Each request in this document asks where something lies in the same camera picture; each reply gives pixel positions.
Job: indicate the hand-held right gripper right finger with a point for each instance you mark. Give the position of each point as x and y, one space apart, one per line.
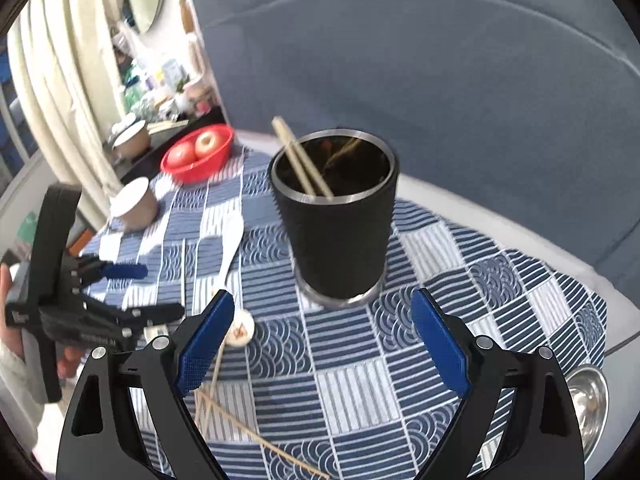
442 345

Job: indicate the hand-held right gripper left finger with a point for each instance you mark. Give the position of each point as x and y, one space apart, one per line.
207 335

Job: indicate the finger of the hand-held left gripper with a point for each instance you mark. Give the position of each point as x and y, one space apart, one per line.
150 314
122 270

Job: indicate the black metal-rimmed cup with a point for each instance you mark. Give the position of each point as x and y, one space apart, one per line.
335 245

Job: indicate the person's left forearm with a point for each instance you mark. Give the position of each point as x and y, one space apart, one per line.
15 385

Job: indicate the person's left hand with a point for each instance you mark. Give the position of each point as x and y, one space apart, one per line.
5 285

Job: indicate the white ceramic spoon orange print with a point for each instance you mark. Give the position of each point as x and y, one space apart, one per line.
241 332

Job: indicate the brown cup white inside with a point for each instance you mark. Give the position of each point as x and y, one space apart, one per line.
142 210

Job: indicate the blue white patterned tablecloth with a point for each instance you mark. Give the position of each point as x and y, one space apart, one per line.
350 370

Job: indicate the white plastic rice spoon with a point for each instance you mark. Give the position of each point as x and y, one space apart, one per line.
231 235

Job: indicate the red plastic bowl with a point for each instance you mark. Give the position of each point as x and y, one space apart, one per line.
200 170

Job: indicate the small steel bowl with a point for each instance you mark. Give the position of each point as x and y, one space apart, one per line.
590 410

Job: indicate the cream curtain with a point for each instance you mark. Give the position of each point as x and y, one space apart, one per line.
65 85

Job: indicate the white carton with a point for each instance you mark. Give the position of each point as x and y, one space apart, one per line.
171 71

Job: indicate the blue-grey sofa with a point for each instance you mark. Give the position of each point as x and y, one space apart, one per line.
400 50

